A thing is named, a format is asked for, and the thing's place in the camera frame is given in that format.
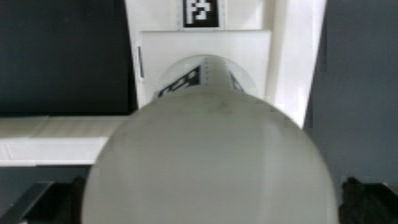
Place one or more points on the white lamp base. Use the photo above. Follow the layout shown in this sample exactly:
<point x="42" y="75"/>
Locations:
<point x="262" y="32"/>

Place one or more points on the white lamp bulb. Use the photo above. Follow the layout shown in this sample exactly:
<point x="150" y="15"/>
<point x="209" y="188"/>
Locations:
<point x="211" y="161"/>

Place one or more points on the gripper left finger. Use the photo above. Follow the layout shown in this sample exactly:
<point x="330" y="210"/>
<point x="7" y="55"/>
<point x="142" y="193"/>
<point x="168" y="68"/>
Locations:
<point x="49" y="204"/>

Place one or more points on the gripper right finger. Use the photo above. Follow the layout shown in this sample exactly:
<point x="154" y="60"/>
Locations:
<point x="371" y="203"/>

